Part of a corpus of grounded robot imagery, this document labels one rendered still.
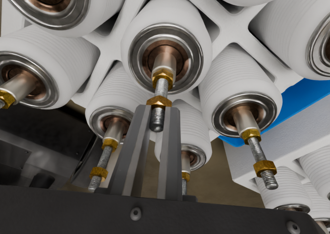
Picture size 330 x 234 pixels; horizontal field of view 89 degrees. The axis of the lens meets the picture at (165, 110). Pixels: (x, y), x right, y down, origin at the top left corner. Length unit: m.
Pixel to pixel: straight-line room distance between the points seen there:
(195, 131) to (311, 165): 0.29
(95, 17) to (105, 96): 0.09
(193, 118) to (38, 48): 0.22
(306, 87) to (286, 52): 0.27
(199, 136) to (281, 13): 0.18
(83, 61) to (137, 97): 0.09
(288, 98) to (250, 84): 0.28
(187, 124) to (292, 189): 0.31
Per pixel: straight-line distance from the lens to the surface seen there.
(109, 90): 0.23
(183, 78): 0.18
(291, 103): 0.48
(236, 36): 0.25
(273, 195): 0.49
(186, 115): 0.29
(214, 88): 0.21
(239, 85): 0.21
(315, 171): 0.47
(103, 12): 0.18
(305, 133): 0.47
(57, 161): 0.52
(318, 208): 0.59
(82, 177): 0.55
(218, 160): 0.77
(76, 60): 0.25
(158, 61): 0.16
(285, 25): 0.22
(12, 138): 0.53
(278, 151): 0.48
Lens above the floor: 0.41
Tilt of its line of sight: 49 degrees down
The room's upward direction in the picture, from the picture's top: 174 degrees counter-clockwise
